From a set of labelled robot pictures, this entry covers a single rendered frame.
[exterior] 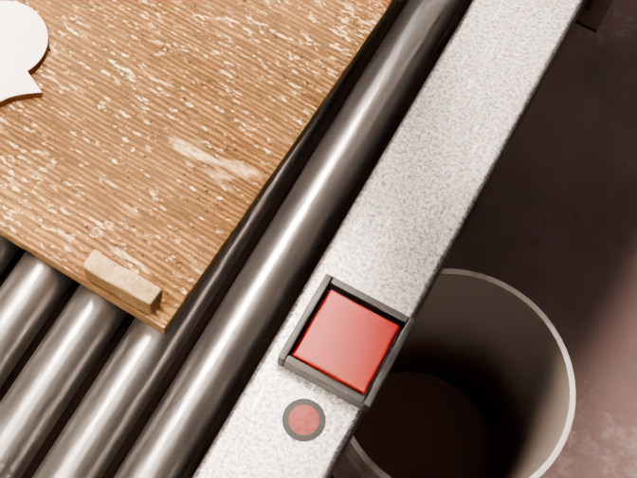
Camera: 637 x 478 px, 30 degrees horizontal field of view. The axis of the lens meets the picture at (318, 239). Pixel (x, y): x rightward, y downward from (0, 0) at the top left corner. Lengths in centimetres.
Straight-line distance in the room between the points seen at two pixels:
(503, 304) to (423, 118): 62
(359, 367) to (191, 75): 27
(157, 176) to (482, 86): 28
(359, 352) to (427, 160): 18
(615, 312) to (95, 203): 121
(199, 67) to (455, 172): 22
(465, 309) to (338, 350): 75
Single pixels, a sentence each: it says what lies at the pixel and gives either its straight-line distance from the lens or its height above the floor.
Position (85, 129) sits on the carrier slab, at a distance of 94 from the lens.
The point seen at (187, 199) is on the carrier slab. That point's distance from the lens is 91.
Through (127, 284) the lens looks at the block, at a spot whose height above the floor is 96.
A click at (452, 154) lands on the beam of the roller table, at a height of 92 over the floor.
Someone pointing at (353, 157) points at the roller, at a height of 92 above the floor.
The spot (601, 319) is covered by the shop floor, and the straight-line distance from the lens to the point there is 195.
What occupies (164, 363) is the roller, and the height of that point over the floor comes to 91.
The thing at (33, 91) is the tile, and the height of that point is 94.
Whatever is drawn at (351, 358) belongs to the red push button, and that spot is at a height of 93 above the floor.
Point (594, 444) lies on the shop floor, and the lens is 189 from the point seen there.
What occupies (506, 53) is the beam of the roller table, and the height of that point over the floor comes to 91.
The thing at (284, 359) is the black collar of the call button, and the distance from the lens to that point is 87.
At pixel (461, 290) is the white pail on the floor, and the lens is 156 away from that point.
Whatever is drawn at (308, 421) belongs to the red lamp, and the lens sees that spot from 87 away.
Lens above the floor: 176
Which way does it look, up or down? 67 degrees down
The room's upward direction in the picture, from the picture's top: 10 degrees clockwise
